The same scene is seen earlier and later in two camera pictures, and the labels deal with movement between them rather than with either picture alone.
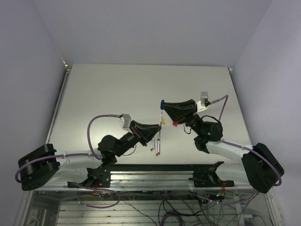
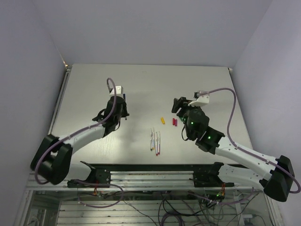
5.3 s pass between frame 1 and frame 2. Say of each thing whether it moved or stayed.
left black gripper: moved
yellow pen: stayed
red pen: stayed
